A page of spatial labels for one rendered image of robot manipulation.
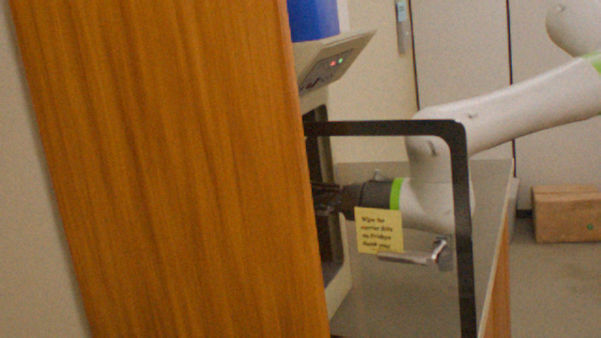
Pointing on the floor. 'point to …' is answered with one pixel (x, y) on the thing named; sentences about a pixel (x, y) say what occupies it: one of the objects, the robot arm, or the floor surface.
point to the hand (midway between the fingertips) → (270, 198)
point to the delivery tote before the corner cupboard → (512, 207)
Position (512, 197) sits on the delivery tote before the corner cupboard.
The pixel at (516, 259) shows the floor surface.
